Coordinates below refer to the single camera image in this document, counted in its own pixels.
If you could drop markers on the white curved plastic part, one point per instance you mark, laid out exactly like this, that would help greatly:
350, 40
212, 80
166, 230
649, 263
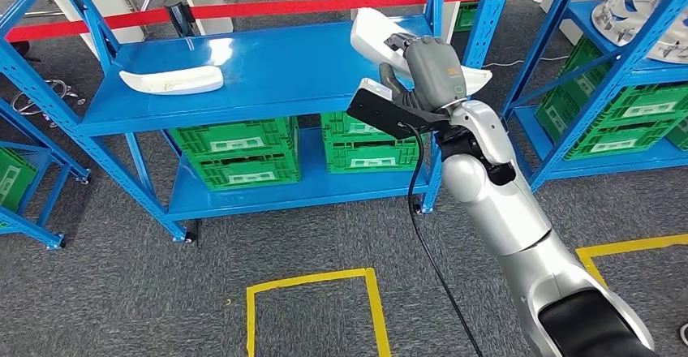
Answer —
371, 32
172, 80

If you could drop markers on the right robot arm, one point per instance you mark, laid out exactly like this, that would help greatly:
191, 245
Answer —
500, 209

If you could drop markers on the blue metal shelf rack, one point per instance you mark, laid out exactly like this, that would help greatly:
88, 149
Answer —
618, 169
258, 75
27, 226

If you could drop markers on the white perforated plastic part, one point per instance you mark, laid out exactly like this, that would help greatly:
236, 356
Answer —
639, 16

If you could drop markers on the red barrier belt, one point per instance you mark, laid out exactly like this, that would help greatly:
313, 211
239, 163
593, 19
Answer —
269, 6

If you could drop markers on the chrome office chair base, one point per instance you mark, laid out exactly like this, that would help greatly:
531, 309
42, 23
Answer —
54, 96

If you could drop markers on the yellow floor tape square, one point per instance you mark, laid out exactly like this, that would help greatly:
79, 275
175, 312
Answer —
634, 246

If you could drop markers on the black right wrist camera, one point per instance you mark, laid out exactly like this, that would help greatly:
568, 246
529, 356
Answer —
387, 112

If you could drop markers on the black stanchion post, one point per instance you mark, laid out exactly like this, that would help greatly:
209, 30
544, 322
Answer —
180, 18

